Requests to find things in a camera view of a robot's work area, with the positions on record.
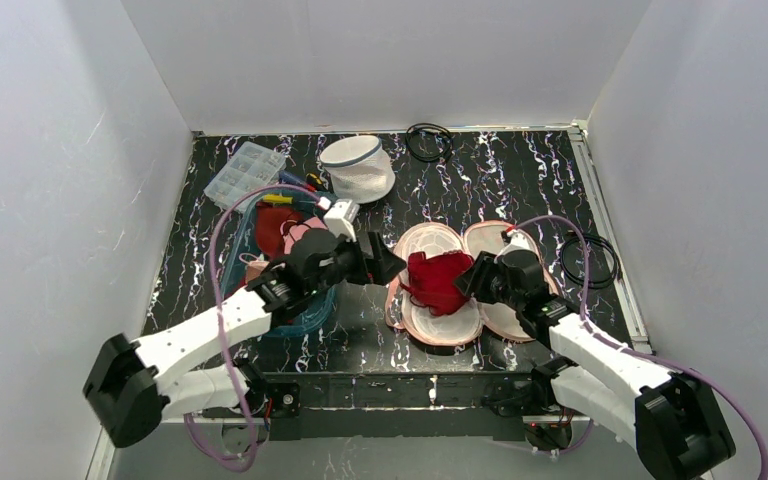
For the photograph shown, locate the strawberry print mesh laundry bag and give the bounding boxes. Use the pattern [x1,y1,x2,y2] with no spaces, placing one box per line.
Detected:
[386,220,560,347]

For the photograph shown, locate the teal plastic bin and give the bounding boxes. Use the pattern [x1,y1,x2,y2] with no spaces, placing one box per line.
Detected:
[220,191,336,338]

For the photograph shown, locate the dark red bra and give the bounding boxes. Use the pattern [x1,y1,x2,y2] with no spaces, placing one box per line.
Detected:
[400,251,474,317]

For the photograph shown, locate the white mesh laundry basket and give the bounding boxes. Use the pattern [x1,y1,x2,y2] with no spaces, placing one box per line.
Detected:
[318,135,396,204]

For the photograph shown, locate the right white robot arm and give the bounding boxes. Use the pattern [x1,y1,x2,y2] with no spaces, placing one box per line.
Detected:
[454,250,736,479]

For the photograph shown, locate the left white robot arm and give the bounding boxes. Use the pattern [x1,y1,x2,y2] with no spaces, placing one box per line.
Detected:
[82,229,406,448]

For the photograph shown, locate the pink clothes in bin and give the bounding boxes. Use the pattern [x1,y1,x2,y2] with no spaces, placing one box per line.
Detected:
[238,201,326,288]

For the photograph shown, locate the clear plastic screw organizer box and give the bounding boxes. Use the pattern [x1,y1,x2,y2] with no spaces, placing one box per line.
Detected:
[204,141,287,210]

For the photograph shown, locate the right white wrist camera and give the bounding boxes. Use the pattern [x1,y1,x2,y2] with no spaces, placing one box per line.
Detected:
[498,229,539,256]

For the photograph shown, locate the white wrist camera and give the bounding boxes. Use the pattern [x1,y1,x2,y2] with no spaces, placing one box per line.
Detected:
[498,229,539,256]
[323,199,359,242]

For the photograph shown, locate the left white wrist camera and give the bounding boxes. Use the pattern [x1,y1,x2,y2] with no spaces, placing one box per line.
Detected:
[323,199,359,242]

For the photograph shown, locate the yellow handled screwdriver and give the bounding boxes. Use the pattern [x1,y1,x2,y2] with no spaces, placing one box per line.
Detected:
[262,174,323,205]

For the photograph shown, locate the blue red handled screwdriver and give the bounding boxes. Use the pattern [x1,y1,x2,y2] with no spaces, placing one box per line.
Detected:
[278,170,315,191]

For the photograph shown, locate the black cable coil at right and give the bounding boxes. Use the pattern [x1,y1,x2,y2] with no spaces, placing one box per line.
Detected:
[560,231,621,290]

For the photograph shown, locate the black cable coil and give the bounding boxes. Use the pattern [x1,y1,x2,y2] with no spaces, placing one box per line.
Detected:
[560,231,621,290]
[404,123,455,164]

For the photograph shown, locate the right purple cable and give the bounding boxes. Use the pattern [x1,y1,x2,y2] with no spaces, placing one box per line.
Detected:
[501,215,768,480]

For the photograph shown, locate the purple cable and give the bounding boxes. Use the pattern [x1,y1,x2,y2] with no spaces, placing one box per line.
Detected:
[501,215,768,480]
[183,184,332,473]

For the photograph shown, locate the aluminium frame rail right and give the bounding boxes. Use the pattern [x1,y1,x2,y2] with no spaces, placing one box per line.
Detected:
[567,120,652,353]

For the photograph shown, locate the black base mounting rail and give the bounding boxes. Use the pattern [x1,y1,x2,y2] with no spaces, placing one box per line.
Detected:
[201,370,597,444]

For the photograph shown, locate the black cable coil at back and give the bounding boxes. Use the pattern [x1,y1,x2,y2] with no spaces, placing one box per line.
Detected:
[404,123,455,164]

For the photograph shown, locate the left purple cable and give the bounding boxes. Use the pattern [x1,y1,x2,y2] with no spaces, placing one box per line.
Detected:
[183,184,332,473]

